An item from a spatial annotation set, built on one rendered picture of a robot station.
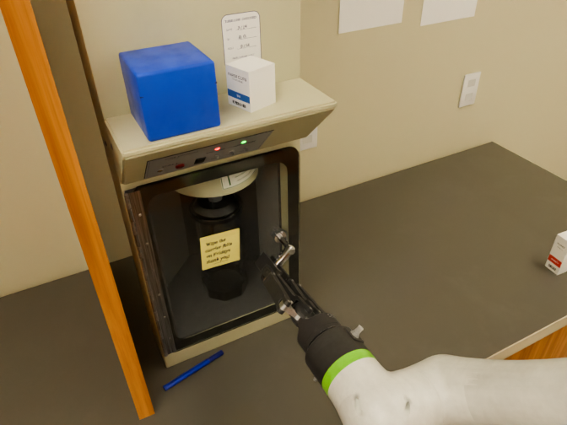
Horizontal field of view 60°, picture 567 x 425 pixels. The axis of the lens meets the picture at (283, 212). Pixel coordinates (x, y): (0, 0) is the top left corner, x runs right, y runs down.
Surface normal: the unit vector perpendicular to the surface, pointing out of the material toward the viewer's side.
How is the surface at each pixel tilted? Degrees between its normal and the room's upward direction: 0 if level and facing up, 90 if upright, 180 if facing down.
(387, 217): 0
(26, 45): 90
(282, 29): 90
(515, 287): 0
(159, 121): 90
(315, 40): 90
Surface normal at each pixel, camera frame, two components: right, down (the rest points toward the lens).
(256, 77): 0.71, 0.40
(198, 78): 0.46, 0.51
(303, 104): -0.02, -0.81
